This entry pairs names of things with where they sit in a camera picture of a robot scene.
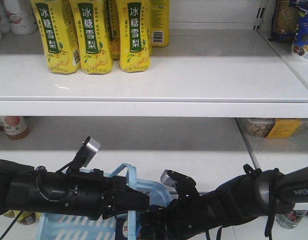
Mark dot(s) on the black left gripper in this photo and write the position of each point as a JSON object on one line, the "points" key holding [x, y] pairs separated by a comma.
{"points": [[93, 195]]}

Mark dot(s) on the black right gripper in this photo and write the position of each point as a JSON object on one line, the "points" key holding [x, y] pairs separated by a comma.
{"points": [[156, 223]]}

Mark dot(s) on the dark blue cookie box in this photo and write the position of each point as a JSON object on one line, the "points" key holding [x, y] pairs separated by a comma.
{"points": [[121, 228]]}

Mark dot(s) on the light blue plastic basket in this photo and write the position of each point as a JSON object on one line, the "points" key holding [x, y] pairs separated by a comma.
{"points": [[70, 227]]}

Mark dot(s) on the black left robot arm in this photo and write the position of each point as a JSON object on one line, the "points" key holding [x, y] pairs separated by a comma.
{"points": [[25, 188]]}

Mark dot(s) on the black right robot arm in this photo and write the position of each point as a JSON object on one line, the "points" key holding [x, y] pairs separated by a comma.
{"points": [[238, 201]]}

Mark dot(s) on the white supermarket shelf unit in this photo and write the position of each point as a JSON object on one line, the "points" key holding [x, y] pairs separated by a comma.
{"points": [[180, 114]]}

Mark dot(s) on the yellow-labelled nut box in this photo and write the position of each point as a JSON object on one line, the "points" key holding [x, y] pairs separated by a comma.
{"points": [[273, 127]]}

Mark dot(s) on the pear tea bottle middle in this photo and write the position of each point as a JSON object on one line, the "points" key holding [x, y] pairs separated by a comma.
{"points": [[92, 34]]}

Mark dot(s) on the pear tea bottle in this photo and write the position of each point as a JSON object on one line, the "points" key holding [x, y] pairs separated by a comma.
{"points": [[58, 35], [92, 34], [134, 30]]}

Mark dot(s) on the pear tea bottle left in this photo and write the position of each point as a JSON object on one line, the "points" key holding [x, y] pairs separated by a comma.
{"points": [[58, 35]]}

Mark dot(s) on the pear tea bottle right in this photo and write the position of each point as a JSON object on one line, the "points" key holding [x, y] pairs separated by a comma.
{"points": [[134, 30]]}

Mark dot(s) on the blue cookie cup package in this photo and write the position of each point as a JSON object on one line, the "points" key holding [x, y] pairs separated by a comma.
{"points": [[299, 49]]}

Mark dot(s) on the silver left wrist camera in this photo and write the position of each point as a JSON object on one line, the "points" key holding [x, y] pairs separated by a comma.
{"points": [[84, 155]]}

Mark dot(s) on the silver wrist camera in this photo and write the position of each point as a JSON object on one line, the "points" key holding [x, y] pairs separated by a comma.
{"points": [[84, 155], [184, 185]]}

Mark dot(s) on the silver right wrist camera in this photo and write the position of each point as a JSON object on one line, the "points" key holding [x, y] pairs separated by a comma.
{"points": [[184, 185]]}

